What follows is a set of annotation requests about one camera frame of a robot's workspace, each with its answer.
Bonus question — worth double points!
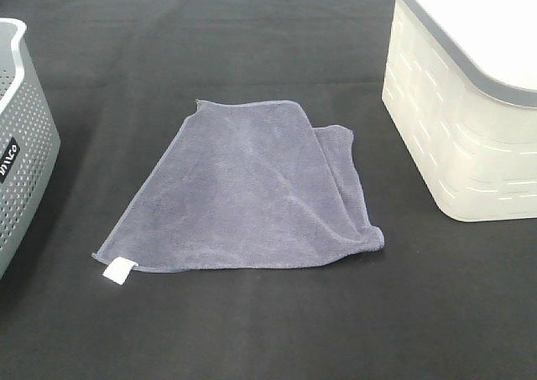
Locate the grey-blue microfibre towel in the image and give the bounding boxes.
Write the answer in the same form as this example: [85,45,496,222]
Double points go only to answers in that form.
[93,100,385,273]

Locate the white plastic storage box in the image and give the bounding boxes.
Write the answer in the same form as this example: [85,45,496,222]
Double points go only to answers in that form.
[382,0,536,221]

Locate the grey perforated plastic basket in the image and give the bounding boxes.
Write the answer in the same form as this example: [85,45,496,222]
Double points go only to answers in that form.
[1,18,60,273]

